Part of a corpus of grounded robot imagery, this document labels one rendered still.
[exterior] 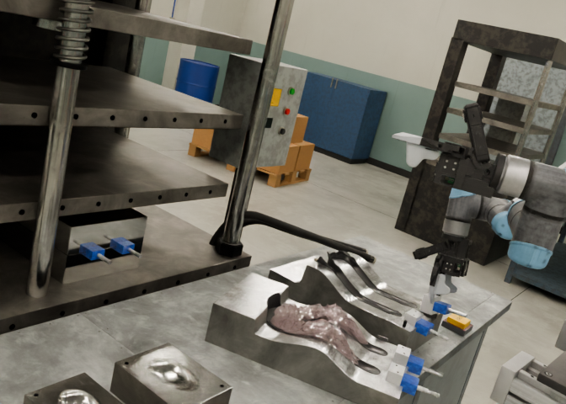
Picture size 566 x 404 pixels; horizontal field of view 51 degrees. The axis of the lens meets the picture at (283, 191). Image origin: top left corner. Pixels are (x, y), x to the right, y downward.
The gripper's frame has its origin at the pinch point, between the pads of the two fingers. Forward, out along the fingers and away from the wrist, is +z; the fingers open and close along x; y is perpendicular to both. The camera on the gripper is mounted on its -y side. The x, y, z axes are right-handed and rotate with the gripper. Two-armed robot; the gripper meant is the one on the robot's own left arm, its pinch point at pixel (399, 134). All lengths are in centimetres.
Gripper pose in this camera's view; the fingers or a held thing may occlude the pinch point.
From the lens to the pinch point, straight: 120.2
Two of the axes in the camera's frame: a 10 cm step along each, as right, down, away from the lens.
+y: -2.6, 9.6, 1.2
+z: -9.4, -2.8, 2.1
